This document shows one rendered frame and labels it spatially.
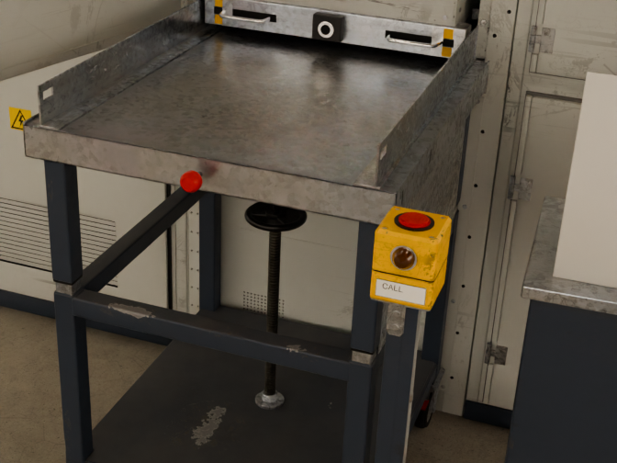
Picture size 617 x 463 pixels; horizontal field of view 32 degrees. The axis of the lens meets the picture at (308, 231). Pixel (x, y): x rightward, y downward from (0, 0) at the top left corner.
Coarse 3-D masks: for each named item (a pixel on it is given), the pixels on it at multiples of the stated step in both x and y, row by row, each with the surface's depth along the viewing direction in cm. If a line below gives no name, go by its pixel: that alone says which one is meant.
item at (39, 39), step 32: (0, 0) 188; (32, 0) 194; (64, 0) 201; (96, 0) 208; (128, 0) 215; (160, 0) 222; (192, 0) 227; (0, 32) 190; (32, 32) 196; (64, 32) 203; (96, 32) 210; (128, 32) 213; (0, 64) 192; (32, 64) 195
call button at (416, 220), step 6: (402, 216) 132; (408, 216) 133; (414, 216) 133; (420, 216) 133; (426, 216) 133; (402, 222) 132; (408, 222) 131; (414, 222) 131; (420, 222) 131; (426, 222) 131
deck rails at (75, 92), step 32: (160, 32) 203; (192, 32) 216; (96, 64) 182; (128, 64) 193; (160, 64) 199; (448, 64) 188; (64, 96) 174; (96, 96) 182; (448, 96) 191; (416, 128) 172; (384, 160) 155
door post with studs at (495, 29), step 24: (480, 0) 207; (504, 0) 205; (480, 24) 206; (504, 24) 206; (480, 48) 210; (504, 48) 208; (504, 72) 210; (480, 144) 218; (480, 168) 220; (480, 192) 223; (480, 216) 225; (480, 240) 227; (480, 264) 230; (456, 336) 239; (456, 360) 242; (456, 384) 244; (456, 408) 247
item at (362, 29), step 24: (240, 0) 215; (216, 24) 219; (240, 24) 217; (264, 24) 215; (288, 24) 213; (360, 24) 208; (384, 24) 207; (408, 24) 205; (432, 24) 204; (456, 24) 205; (384, 48) 209; (408, 48) 207; (456, 48) 204
